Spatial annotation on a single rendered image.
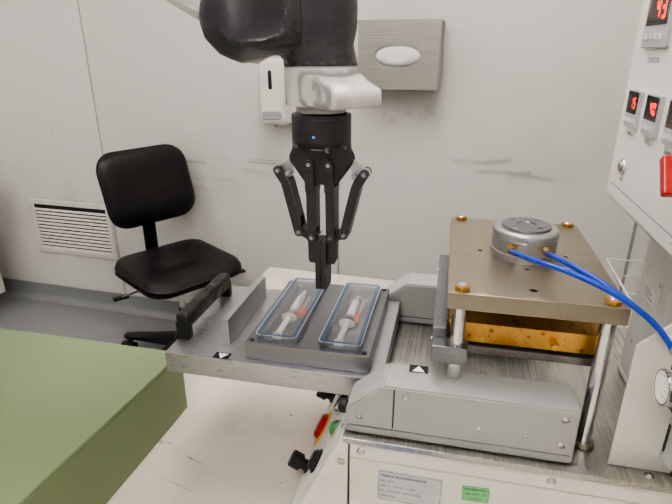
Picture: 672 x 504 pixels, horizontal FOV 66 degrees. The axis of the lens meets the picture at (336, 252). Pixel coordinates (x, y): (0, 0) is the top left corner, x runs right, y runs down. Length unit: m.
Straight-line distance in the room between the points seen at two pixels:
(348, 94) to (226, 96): 1.86
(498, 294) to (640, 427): 0.20
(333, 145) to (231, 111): 1.80
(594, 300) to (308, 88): 0.38
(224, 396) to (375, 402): 0.46
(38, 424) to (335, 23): 0.65
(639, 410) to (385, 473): 0.28
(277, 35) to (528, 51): 1.63
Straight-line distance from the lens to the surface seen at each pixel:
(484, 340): 0.63
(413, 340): 0.83
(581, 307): 0.59
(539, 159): 2.21
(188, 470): 0.89
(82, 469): 0.81
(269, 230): 2.48
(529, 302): 0.58
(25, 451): 0.82
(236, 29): 0.62
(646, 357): 0.61
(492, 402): 0.61
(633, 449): 0.67
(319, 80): 0.61
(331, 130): 0.64
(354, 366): 0.67
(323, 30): 0.63
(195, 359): 0.73
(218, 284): 0.83
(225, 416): 0.98
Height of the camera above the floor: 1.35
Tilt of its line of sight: 22 degrees down
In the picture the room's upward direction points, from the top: straight up
